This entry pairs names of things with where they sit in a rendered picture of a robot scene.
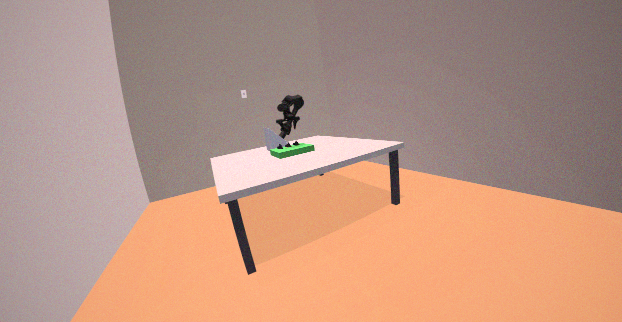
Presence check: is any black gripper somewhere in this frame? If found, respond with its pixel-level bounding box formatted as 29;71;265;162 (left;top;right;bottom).
276;111;300;131

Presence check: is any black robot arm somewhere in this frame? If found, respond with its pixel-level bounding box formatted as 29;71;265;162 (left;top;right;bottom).
277;94;304;139

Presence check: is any green flat panel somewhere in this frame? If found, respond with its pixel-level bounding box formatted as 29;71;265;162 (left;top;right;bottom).
270;140;315;159

